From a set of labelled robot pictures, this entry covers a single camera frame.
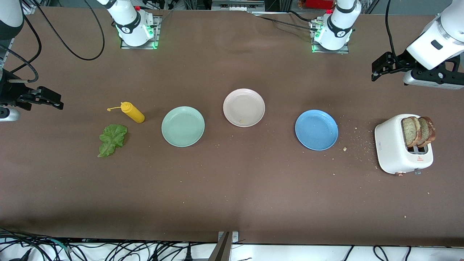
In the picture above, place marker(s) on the green lettuce leaf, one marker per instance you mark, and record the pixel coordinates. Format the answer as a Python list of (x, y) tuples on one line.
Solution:
[(112, 139)]

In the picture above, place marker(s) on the blue plate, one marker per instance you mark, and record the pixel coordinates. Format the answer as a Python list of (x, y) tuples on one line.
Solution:
[(316, 130)]

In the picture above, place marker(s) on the red box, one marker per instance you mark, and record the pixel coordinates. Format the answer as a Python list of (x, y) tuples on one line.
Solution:
[(319, 3)]

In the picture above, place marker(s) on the aluminium frame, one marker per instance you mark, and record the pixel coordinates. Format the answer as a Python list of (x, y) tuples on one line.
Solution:
[(237, 5)]

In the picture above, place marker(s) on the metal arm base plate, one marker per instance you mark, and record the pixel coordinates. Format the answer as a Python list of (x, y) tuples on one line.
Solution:
[(139, 47), (330, 52)]

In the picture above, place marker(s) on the aluminium profile bracket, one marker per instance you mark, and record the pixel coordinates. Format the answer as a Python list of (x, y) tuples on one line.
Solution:
[(223, 250)]

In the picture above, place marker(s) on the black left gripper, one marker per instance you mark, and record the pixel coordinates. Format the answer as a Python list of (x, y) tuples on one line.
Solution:
[(398, 62)]

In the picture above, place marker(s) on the beige plate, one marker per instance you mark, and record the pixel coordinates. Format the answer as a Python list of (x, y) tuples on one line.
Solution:
[(243, 108)]

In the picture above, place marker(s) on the mint green plate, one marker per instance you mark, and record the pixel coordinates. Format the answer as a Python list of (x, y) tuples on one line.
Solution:
[(183, 127)]

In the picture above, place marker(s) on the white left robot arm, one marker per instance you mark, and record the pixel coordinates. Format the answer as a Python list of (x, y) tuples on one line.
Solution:
[(337, 25)]

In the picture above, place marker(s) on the aluminium rail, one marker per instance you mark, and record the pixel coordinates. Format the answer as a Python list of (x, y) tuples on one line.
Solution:
[(30, 6)]

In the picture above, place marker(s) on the brown bread slice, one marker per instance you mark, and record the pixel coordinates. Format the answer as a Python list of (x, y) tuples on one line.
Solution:
[(429, 132), (409, 131)]

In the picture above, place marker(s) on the yellow mustard squeeze bottle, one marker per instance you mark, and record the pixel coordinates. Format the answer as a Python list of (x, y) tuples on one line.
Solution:
[(134, 114)]

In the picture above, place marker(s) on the white toaster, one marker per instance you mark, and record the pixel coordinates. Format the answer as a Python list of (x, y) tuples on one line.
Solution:
[(391, 145)]

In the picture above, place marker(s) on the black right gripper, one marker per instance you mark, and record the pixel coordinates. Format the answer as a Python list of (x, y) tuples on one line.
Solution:
[(11, 91)]

